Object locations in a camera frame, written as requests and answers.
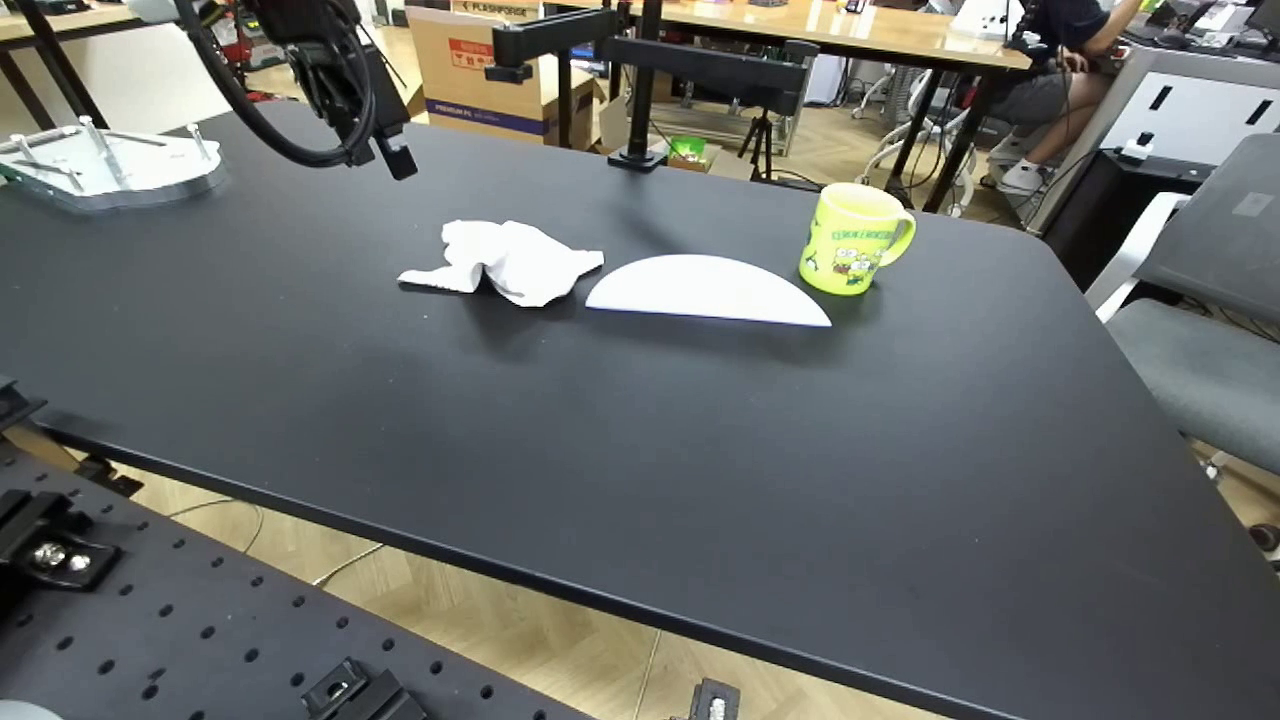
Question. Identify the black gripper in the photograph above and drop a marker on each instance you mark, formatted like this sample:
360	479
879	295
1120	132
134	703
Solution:
343	74

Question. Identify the white cloth towel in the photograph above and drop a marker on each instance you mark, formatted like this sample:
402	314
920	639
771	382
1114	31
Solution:
525	261

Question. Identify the clear acrylic rack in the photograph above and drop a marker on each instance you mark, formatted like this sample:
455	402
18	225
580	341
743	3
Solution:
120	162

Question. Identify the cardboard box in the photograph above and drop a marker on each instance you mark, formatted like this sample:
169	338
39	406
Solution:
455	65

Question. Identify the white panel board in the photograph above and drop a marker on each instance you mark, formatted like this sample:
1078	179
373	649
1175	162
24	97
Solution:
144	80

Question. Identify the green tape roll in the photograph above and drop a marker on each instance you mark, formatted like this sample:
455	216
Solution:
691	150

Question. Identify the white plate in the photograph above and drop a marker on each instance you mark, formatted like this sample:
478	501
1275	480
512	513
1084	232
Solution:
704	288

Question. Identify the wooden desk with black legs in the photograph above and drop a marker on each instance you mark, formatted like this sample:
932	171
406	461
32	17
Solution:
67	22

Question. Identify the small black tripod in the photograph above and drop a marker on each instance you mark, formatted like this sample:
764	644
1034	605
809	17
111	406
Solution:
761	143

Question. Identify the yellow-green printed mug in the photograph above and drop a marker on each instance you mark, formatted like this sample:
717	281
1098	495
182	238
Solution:
847	243

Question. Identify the long wooden table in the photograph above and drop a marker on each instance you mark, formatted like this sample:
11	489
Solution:
904	33

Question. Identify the small silver-black clamp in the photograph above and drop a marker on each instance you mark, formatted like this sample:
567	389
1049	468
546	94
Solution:
714	703

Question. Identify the seated person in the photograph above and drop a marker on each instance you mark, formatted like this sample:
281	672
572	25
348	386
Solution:
1055	102

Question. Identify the grey slotted cabinet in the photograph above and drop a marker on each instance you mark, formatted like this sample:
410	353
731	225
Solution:
1201	115

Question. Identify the grey office chair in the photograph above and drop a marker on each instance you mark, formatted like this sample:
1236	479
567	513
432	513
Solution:
1201	373

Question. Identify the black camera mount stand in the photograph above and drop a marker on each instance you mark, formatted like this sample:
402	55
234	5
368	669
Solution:
704	71

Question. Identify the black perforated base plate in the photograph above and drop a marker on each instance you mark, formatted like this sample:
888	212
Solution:
172	625

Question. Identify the black bracket with silver screws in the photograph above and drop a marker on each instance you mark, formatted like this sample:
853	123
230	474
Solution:
62	556

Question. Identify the black clamp bracket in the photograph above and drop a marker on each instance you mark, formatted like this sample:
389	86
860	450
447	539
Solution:
352	693

